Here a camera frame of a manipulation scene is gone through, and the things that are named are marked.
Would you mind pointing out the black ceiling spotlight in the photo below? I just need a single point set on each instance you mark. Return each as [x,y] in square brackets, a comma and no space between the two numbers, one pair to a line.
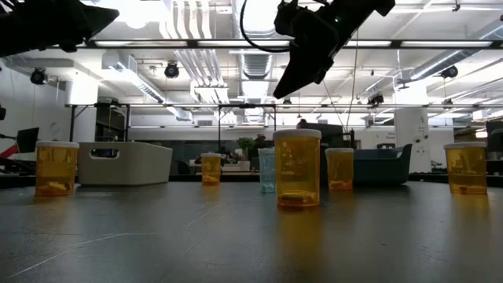
[38,76]
[171,70]
[449,72]
[376,98]

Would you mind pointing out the black frame bar with lights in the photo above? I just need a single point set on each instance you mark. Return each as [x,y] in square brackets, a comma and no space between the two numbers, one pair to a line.
[396,44]

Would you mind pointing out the person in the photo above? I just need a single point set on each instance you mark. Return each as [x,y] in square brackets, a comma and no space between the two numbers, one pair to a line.
[302,123]

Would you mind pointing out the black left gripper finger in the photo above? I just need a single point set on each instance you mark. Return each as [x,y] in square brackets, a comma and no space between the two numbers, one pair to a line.
[98,17]

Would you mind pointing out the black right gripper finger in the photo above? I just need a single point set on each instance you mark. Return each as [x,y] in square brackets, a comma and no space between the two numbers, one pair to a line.
[306,63]

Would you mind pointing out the black workstation frame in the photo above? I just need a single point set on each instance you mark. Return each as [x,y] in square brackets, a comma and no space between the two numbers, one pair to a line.
[247,105]

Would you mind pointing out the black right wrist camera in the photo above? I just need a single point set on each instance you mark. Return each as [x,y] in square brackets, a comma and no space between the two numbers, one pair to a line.
[287,19]

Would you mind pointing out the white plastic bin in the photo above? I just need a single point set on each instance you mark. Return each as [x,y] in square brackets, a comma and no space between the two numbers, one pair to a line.
[137,165]

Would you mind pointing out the amber pill bottle white cap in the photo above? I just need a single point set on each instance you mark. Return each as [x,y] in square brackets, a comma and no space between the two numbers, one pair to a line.
[297,169]
[339,169]
[57,169]
[466,169]
[211,169]

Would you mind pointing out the blue plastic bin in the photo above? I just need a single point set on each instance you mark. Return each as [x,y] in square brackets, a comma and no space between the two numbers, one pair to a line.
[381,167]

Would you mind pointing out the black monitor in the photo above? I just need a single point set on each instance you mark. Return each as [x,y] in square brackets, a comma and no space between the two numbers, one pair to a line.
[332,135]
[26,139]

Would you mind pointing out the clear pill bottle white cap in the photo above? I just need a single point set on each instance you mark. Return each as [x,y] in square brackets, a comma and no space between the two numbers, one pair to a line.
[266,169]

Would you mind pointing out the green office plant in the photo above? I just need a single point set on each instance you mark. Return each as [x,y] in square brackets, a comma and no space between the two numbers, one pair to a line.
[246,143]

